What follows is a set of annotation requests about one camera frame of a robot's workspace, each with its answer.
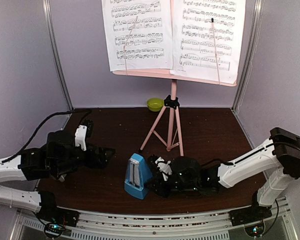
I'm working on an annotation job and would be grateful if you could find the patterned mug yellow inside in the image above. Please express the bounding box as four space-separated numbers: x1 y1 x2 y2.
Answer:
58 174 67 183

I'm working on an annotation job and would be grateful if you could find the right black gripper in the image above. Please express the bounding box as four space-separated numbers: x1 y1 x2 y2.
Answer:
144 172 200 199

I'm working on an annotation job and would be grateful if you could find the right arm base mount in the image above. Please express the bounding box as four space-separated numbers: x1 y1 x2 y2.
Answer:
229 207 272 227

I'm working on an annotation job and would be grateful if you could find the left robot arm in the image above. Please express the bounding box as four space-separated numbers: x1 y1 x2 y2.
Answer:
0 118 116 223

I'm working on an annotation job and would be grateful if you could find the blue metronome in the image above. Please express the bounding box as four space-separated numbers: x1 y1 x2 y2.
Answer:
124 153 153 200

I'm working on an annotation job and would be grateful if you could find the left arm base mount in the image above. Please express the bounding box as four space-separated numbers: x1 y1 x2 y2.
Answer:
36 208 80 227

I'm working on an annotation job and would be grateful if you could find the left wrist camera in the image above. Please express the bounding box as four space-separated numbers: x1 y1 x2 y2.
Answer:
74 119 94 151

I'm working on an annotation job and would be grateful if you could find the pink music stand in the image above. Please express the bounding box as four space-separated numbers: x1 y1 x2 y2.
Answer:
111 0 241 157

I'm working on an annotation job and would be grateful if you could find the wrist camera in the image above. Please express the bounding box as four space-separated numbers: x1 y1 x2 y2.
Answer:
74 119 94 151
147 155 173 182

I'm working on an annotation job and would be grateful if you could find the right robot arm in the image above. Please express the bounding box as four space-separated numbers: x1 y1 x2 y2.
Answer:
145 127 300 221

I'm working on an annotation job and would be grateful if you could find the green bowl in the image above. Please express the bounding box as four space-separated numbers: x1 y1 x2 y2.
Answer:
146 98 164 112

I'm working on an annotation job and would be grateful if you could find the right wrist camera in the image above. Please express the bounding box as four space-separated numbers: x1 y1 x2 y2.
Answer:
147 155 173 182

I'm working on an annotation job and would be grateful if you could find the sheet music page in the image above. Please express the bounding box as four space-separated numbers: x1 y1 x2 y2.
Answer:
170 0 246 86
101 0 173 72

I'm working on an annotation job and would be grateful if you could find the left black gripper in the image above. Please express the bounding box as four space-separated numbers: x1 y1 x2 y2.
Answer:
53 142 116 176

